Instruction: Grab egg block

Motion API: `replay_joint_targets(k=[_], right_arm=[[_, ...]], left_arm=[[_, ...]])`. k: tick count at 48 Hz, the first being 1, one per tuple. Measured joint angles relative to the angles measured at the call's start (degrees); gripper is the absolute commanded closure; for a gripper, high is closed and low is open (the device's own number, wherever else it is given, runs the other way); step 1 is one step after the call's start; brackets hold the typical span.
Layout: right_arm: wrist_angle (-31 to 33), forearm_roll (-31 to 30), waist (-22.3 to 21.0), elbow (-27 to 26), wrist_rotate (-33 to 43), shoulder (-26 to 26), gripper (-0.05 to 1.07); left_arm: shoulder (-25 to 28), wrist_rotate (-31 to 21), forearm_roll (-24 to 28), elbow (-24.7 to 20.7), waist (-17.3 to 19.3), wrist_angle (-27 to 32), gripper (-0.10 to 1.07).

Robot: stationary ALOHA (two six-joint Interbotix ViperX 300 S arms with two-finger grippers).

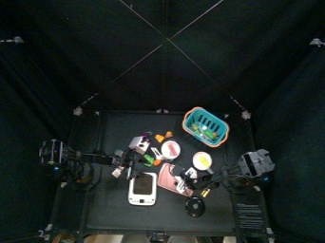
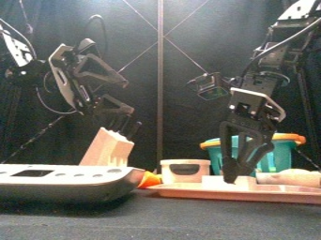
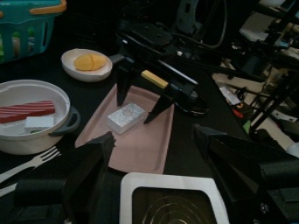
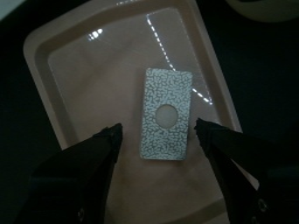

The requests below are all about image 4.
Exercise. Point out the pink plastic tray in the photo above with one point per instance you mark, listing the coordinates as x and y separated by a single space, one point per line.
112 87

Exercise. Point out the speckled grey rectangular plate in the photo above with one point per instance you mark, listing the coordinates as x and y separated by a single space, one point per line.
166 116

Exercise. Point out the cream round bowl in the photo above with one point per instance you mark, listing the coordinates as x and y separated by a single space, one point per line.
269 8

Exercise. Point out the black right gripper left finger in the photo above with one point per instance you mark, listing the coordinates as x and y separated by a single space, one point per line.
74 175

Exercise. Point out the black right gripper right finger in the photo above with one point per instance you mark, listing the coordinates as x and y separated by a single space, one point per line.
249 163

